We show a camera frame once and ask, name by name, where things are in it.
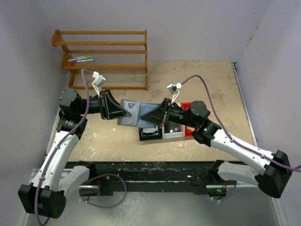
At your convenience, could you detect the pink marker pen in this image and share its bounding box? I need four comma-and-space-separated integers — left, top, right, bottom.
69, 59, 94, 64

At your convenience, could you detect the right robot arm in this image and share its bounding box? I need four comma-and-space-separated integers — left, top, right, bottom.
141, 98, 293, 198

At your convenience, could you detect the green marker pen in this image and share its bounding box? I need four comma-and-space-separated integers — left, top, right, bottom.
75, 55, 93, 60

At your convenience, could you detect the black plastic bin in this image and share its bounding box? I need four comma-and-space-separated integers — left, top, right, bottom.
138, 126, 162, 141

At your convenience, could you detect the red plastic bin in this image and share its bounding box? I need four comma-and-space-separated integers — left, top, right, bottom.
180, 102, 195, 137

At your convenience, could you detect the white VIP card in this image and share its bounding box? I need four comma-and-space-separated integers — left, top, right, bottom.
121, 100, 140, 126

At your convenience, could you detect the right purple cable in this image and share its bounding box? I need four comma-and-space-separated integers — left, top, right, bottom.
181, 74, 301, 171

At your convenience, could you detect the wooden shelf rack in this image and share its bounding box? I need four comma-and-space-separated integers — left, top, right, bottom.
51, 30, 148, 90

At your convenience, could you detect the grey card holder wallet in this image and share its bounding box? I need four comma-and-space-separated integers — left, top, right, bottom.
117, 99, 159, 129

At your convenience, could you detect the loose purple cable loop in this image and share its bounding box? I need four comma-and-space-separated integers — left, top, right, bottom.
79, 173, 127, 208

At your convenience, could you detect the black cards pile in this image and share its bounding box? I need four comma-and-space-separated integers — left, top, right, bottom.
165, 122, 182, 133

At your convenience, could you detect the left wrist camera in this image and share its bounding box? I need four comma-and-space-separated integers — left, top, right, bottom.
92, 71, 107, 96

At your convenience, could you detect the white plastic bin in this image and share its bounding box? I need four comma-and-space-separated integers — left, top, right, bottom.
162, 124, 185, 139

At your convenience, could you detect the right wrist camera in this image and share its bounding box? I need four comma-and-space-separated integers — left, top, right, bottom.
166, 82, 182, 104

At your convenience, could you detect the white VIP cards pile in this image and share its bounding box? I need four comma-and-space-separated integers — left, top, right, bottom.
142, 127, 158, 134

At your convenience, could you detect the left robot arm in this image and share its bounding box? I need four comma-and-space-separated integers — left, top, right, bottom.
18, 88, 130, 220

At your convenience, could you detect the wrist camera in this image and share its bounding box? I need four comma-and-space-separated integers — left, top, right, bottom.
166, 82, 182, 104
92, 71, 107, 96

